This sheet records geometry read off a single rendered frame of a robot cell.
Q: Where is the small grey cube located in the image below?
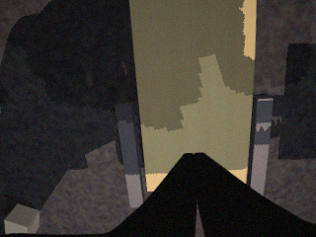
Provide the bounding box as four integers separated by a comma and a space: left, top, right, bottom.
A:
4, 204, 40, 234

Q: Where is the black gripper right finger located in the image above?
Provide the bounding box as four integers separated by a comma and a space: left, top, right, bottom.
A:
194, 153, 316, 237

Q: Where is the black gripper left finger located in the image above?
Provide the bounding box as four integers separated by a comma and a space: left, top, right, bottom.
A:
0, 153, 198, 237

